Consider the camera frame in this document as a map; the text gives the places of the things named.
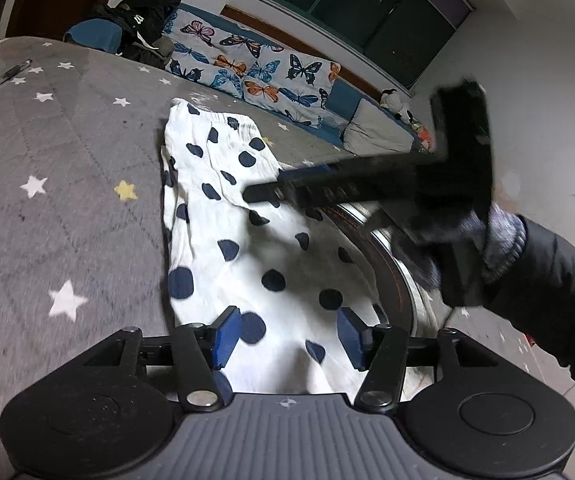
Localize white polka dot garment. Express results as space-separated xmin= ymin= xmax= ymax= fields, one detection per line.
xmin=161 ymin=99 xmax=387 ymax=396

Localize right black sleeve forearm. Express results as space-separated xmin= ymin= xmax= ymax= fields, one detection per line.
xmin=483 ymin=210 xmax=575 ymax=382

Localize right gloved hand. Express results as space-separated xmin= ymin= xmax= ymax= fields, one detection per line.
xmin=391 ymin=203 xmax=526 ymax=290

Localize round induction cooktop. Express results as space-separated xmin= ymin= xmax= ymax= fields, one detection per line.
xmin=322 ymin=205 xmax=439 ymax=337

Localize grey cushion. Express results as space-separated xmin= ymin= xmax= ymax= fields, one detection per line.
xmin=343 ymin=99 xmax=413 ymax=156

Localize plush toys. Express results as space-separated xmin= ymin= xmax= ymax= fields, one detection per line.
xmin=380 ymin=89 xmax=436 ymax=152

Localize grey star tablecloth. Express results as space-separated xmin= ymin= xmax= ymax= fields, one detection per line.
xmin=0 ymin=34 xmax=543 ymax=480

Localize dark window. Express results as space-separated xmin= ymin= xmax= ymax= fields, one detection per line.
xmin=270 ymin=0 xmax=472 ymax=89

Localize blue chair back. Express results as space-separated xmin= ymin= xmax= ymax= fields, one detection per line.
xmin=63 ymin=18 xmax=122 ymax=54

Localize black bag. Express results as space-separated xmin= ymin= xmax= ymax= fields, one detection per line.
xmin=95 ymin=0 xmax=182 ymax=70

